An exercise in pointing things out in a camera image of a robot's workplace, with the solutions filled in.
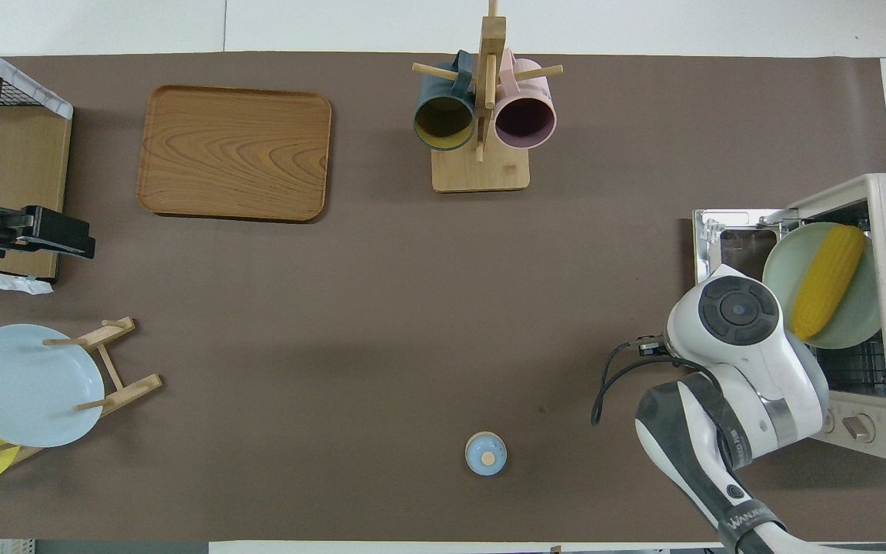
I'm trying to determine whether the pink mug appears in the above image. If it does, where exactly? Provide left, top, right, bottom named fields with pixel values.
left=494, top=48, right=558, bottom=150

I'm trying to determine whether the oven door with handle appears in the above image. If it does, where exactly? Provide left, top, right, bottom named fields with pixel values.
left=693, top=208, right=801, bottom=339

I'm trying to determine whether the wooden serving tray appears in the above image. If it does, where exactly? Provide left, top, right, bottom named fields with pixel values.
left=137, top=85, right=333, bottom=223

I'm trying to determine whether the black wire basket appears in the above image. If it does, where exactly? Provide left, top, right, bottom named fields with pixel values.
left=0, top=45, right=52, bottom=110

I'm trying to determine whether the brown table mat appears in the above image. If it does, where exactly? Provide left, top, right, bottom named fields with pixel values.
left=0, top=52, right=886, bottom=543

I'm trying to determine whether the metal oven wire rack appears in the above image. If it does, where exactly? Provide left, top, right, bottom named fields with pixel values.
left=816, top=339, right=886, bottom=398

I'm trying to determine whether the yellow corn cob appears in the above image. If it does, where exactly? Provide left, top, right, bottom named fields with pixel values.
left=791, top=225, right=867, bottom=341

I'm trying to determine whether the light blue plate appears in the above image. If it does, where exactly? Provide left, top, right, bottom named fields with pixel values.
left=0, top=324, right=105, bottom=449

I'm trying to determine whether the wooden plate rack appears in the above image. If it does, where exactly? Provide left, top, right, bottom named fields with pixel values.
left=0, top=316, right=163, bottom=466

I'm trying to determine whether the wooden shelf box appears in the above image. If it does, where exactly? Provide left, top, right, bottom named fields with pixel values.
left=0, top=60, right=73, bottom=279

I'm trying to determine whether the dark blue mug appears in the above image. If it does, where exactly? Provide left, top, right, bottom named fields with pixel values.
left=413, top=51, right=476, bottom=152

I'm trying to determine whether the mint green plate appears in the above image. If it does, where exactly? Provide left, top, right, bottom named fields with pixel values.
left=762, top=222, right=884, bottom=350

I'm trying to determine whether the wooden mug tree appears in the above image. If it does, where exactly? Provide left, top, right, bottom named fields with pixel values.
left=412, top=0, right=565, bottom=193

